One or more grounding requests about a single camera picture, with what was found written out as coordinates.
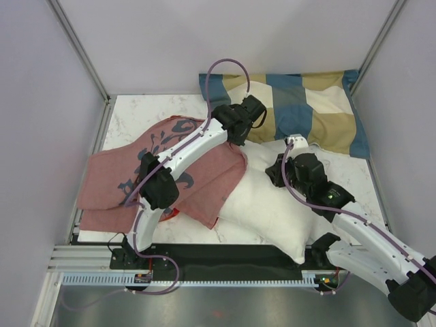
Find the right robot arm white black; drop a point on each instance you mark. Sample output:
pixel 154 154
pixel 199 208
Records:
pixel 404 275

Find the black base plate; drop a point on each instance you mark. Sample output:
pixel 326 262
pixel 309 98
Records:
pixel 236 262

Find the right aluminium frame post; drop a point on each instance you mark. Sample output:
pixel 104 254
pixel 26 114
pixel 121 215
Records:
pixel 379 41

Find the white pillow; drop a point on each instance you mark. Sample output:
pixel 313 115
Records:
pixel 269 211

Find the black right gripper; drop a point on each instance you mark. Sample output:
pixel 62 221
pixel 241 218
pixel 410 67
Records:
pixel 274 172

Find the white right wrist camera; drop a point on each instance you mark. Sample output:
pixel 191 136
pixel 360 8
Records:
pixel 298 141

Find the aluminium front rail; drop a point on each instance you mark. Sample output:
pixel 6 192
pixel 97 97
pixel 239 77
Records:
pixel 73 258

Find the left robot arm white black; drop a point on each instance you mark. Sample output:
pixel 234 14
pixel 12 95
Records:
pixel 157 189

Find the white slotted cable duct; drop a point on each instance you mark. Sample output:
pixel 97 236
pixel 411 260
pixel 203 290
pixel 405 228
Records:
pixel 127 279

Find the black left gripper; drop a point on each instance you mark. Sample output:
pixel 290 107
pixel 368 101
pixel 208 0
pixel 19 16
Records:
pixel 241 141

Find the left aluminium frame post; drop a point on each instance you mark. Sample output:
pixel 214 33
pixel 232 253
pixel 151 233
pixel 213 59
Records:
pixel 78 48

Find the blue beige checkered pillow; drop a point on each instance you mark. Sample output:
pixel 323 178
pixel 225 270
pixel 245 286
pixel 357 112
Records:
pixel 319 107

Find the aluminium frame post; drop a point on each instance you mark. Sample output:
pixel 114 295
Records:
pixel 379 41
pixel 78 48

